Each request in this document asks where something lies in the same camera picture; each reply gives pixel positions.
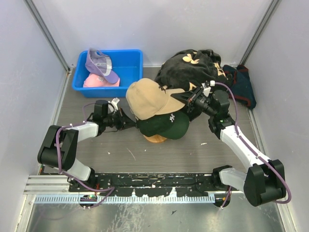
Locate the aluminium front rail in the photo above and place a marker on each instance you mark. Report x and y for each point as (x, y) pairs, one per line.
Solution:
(40, 184)

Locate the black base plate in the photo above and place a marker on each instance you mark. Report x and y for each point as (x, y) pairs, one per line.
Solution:
(156, 185)

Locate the black floral blanket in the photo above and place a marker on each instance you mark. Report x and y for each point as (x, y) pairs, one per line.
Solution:
(189, 69)

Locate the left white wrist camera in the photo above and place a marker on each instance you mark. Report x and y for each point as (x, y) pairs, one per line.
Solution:
(115, 102)

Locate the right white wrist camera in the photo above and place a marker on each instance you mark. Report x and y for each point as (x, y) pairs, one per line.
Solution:
(207, 87)

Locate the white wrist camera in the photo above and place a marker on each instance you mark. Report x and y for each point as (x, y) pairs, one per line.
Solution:
(115, 102)
(207, 87)

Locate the pink cap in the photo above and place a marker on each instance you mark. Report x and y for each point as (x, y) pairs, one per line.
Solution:
(94, 80)

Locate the navy cloth red trim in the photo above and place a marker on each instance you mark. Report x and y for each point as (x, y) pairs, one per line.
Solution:
(241, 85)

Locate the purple LA cap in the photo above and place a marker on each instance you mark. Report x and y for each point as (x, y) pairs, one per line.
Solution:
(100, 64)

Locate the white slotted cable duct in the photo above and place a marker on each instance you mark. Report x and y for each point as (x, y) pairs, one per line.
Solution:
(81, 198)

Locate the green NY cap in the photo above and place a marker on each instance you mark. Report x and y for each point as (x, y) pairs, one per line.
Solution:
(172, 126)

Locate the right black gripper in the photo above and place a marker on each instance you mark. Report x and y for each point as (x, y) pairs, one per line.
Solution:
(189, 97)

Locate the wooden hat stand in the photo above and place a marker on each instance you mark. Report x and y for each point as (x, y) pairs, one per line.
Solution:
(155, 139)

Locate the beige cap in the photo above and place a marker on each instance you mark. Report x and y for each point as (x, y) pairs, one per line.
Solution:
(146, 98)

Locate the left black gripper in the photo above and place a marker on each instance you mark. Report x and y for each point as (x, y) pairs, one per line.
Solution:
(129, 123)

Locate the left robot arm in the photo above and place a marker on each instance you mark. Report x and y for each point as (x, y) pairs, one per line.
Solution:
(59, 147)

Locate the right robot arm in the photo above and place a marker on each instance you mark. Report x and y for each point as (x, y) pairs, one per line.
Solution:
(264, 180)

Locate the blue plastic bin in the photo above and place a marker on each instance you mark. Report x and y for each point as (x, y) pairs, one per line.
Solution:
(127, 64)

